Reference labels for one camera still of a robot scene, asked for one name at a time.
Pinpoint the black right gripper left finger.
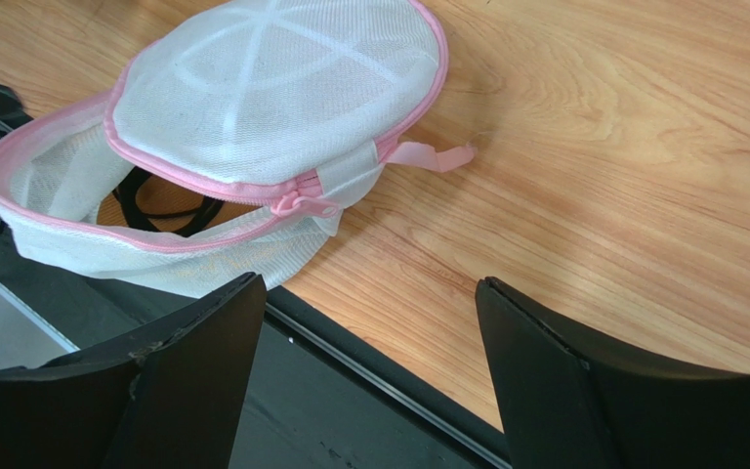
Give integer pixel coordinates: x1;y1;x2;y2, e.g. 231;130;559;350
0;273;267;468

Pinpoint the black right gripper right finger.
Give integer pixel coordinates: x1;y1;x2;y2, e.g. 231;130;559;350
475;277;750;468

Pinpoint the white mesh laundry bag pink zipper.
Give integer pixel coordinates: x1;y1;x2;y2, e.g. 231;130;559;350
0;1;475;298

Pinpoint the black and orange bra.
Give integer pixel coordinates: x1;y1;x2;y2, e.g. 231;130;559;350
97;168;257;237

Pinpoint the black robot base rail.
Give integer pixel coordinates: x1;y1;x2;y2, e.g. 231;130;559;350
0;85;510;468

